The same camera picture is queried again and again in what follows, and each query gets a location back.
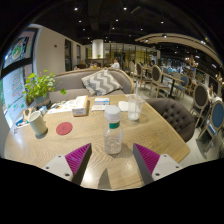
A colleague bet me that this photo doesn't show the small blue and white box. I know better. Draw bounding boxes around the small blue and white box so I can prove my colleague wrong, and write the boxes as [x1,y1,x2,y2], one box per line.
[38,105,48,116]

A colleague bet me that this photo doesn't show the green potted plant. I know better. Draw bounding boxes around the green potted plant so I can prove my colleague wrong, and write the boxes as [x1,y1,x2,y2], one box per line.
[22,69,67,106]

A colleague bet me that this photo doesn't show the white and tan cardboard box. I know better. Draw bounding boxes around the white and tan cardboard box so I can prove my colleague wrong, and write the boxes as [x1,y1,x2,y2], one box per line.
[71,95,90,117]

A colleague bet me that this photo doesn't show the grey chevron cushion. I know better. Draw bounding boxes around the grey chevron cushion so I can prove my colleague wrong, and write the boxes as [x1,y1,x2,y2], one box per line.
[80,68,124,97]

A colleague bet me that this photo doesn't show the dark grey tufted armchair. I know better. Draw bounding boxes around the dark grey tufted armchair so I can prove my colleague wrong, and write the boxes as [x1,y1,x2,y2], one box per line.
[145,97,196,143]

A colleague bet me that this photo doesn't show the flat round red coaster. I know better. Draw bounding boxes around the flat round red coaster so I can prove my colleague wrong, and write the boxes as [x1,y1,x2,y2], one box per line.
[55,121,74,136]

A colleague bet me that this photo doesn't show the framed wall poster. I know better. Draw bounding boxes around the framed wall poster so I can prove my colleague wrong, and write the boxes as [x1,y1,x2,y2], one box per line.
[3,28,39,69]

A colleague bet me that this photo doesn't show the printed table menu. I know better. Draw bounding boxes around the printed table menu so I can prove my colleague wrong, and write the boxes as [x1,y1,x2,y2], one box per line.
[47,99,77,115]

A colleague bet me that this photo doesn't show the group of ceiling lights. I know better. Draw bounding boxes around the group of ceiling lights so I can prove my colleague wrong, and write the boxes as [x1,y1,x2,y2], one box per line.
[73,4,208,46]

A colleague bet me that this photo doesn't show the blue and white card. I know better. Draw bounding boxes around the blue and white card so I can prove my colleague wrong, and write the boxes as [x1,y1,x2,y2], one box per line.
[14,114,25,128]

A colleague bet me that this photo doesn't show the white mug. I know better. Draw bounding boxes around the white mug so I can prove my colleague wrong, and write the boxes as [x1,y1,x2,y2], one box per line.
[27,110,49,137]

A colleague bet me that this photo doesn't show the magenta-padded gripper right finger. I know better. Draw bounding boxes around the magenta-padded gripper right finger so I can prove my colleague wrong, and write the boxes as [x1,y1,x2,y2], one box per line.
[132,143,184,185]

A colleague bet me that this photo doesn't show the group of round-backed chairs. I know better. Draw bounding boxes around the group of round-backed chairs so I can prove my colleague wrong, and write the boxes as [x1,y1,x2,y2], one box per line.
[128,60,224,148]

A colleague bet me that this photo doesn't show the grey curved sofa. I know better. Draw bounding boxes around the grey curved sofa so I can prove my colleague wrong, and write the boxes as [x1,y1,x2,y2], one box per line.
[48,67,136,103]

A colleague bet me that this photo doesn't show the blue and white leaflet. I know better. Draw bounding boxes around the blue and white leaflet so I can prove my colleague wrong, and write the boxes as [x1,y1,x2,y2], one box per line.
[94,97,110,106]

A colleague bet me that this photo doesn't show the clear plastic cup with straw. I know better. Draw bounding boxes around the clear plastic cup with straw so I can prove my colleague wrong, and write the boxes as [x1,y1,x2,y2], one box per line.
[126,81,146,122]

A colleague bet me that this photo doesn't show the clear bottle with white cap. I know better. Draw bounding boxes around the clear bottle with white cap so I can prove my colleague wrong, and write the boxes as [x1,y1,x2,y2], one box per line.
[102,104,124,155]

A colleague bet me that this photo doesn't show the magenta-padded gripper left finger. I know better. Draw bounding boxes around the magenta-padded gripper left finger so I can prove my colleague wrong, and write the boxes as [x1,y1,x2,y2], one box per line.
[42,143,93,186]

